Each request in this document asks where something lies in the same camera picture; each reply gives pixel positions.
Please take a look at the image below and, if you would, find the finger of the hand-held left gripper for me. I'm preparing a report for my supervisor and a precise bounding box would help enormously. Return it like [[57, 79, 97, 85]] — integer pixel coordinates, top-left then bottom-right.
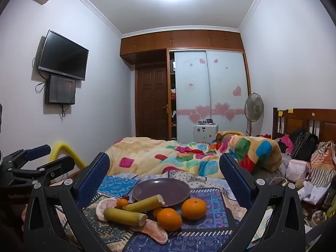
[[0, 155, 76, 187], [2, 144, 52, 169]]

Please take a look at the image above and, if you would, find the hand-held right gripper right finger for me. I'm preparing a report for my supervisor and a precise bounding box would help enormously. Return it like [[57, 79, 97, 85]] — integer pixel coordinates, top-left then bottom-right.
[[219, 152, 306, 252]]

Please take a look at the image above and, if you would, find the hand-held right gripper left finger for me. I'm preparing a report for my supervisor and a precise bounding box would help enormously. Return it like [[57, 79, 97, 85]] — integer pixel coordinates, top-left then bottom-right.
[[23, 152, 116, 252]]

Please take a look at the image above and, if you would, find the thick sugarcane piece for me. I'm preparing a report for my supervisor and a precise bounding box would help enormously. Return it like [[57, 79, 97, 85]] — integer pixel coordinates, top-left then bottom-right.
[[104, 207, 148, 227]]

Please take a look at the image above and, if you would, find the large orange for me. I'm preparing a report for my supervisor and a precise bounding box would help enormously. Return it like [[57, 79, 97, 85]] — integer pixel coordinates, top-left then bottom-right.
[[181, 198, 207, 220], [157, 208, 183, 232]]

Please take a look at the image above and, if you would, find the thin sugarcane piece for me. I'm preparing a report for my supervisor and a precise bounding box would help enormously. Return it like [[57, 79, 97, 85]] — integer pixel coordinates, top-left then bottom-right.
[[123, 194, 166, 213]]

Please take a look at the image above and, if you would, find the purple plate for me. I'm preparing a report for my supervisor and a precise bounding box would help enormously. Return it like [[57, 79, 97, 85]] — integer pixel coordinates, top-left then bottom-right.
[[132, 178, 190, 208]]

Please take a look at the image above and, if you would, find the peeled pomelo segment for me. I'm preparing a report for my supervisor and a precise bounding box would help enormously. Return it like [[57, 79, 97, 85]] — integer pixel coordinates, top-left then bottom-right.
[[96, 199, 118, 222], [142, 219, 168, 244]]

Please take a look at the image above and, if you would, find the yellow foam tube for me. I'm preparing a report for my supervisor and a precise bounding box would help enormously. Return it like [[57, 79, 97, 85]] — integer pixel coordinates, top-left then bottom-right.
[[51, 141, 87, 168]]

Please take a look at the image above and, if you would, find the white case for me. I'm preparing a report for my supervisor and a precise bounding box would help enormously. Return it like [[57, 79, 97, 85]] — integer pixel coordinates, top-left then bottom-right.
[[194, 124, 219, 143]]

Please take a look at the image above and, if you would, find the colourful patchwork blanket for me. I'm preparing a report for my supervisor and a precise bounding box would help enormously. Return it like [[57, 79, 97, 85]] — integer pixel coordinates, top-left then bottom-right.
[[105, 131, 282, 181]]

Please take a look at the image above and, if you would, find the patterned blue bedsheet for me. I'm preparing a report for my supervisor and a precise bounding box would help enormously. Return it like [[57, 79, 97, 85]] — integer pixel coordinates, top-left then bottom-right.
[[52, 169, 276, 252]]

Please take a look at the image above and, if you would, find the pink garment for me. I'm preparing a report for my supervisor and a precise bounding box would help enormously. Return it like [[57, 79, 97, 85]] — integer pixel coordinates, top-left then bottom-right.
[[280, 134, 294, 154]]

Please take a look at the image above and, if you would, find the pink pouch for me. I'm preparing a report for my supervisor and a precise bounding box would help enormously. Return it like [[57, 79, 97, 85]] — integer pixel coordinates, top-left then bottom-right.
[[287, 159, 310, 181]]

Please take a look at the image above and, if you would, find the standing fan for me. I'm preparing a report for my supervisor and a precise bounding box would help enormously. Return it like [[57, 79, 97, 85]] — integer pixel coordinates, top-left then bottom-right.
[[245, 93, 264, 136]]

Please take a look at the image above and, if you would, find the black bag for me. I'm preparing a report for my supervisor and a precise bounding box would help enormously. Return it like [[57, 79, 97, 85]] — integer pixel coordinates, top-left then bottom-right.
[[291, 132, 319, 162]]

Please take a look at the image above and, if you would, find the wooden headboard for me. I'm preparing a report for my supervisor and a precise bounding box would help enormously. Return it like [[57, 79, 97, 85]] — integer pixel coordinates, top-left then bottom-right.
[[272, 108, 336, 147]]

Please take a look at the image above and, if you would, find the striped bag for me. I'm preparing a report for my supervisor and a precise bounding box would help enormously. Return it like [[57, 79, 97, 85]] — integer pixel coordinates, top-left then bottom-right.
[[310, 141, 336, 187]]

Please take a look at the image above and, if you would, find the wooden wardrobe with sliding doors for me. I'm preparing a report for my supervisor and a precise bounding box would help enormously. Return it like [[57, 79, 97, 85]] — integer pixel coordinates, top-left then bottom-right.
[[120, 29, 251, 143]]

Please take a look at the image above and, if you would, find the brown wooden door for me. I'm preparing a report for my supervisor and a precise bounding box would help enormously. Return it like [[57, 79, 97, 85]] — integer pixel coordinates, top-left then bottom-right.
[[135, 66, 168, 140]]

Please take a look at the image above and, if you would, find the small wall-mounted monitor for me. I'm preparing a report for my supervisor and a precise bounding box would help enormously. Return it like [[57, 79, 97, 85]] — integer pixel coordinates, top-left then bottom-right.
[[45, 74, 76, 105]]

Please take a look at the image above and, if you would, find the wall-mounted black television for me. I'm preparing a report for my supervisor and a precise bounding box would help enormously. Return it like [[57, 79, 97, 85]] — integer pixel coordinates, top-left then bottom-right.
[[38, 30, 89, 81]]

